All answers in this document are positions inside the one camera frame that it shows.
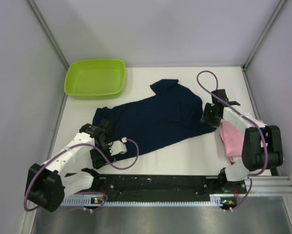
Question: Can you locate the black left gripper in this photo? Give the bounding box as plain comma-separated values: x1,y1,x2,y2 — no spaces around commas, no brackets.
89,138,115,169

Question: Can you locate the navy blue t shirt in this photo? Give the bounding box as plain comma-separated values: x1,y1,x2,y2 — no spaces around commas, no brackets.
93,79,215,160

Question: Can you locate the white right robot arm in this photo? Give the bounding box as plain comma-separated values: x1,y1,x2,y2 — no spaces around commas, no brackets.
201,89,284,193

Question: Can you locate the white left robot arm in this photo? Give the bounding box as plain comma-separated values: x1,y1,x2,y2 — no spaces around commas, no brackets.
23,119,114,212

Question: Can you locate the pink folded t shirt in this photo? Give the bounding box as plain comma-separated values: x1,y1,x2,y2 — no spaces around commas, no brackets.
219,118,269,158

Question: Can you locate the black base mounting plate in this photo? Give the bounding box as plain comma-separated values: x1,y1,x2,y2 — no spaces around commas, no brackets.
85,174,246,202

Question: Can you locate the lime green plastic basin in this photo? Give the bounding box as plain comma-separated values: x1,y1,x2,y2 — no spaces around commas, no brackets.
63,59,126,100

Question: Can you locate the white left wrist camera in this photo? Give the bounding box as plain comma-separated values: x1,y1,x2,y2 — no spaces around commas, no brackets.
107,137,127,156

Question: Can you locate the grey slotted cable duct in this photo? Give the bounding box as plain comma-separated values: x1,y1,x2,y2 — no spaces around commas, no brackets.
61,196,236,207

